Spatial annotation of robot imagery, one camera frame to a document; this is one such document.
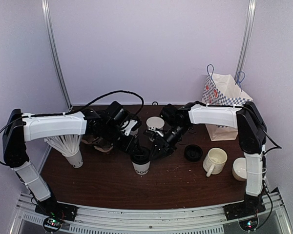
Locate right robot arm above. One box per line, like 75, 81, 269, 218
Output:
145, 101, 267, 215

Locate cardboard cup carrier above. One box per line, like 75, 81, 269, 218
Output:
81, 135, 113, 154

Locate right aluminium frame post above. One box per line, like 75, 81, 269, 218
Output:
235, 0, 256, 76

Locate blue checkered paper bag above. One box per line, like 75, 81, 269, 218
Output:
202, 64, 253, 141

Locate left aluminium frame post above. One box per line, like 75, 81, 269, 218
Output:
41, 0, 72, 110

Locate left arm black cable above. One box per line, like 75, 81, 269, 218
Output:
0, 90, 145, 166

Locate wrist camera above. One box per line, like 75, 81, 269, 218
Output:
144, 128, 165, 142
121, 119, 141, 137

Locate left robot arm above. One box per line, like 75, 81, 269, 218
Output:
2, 101, 149, 216

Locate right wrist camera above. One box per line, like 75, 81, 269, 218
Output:
144, 128, 165, 142

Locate cream ceramic bowl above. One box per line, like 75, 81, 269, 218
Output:
232, 157, 247, 182

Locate aluminium front rail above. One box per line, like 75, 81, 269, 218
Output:
7, 192, 293, 234

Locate stack of black lids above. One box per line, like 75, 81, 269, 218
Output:
184, 144, 203, 162

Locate cream ceramic mug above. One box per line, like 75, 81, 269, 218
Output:
203, 148, 228, 177

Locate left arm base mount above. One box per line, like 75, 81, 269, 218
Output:
34, 194, 78, 221

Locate white paper cups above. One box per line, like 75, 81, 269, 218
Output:
146, 117, 165, 130

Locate paper cup holding straws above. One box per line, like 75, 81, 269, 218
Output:
64, 148, 84, 169

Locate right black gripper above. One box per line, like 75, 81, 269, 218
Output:
150, 123, 191, 160

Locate aluminium frame post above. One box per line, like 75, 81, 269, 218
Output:
235, 0, 256, 76
41, 0, 72, 110

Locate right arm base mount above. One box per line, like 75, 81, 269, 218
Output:
223, 197, 266, 220

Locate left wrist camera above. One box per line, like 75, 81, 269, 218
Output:
121, 119, 141, 137

